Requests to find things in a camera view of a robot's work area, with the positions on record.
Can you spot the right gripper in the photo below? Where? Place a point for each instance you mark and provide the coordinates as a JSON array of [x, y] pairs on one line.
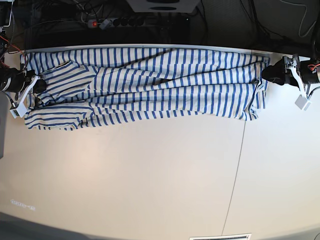
[[15, 81]]

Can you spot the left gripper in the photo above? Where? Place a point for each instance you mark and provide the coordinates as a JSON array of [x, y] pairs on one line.
[[275, 73]]

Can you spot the blue white striped T-shirt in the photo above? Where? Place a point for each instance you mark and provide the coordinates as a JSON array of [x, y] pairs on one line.
[[98, 87]]

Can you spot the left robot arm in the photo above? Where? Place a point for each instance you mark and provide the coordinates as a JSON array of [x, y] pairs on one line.
[[315, 45]]

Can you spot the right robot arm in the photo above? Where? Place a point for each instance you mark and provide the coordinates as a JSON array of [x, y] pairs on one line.
[[7, 19]]

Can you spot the grey box at left edge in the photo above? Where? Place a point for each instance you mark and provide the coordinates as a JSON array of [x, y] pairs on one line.
[[4, 103]]

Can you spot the black power strip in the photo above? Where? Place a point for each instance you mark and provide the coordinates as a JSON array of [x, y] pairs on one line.
[[148, 21]]

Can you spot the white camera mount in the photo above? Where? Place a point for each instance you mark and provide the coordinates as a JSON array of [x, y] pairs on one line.
[[300, 90], [18, 108]]

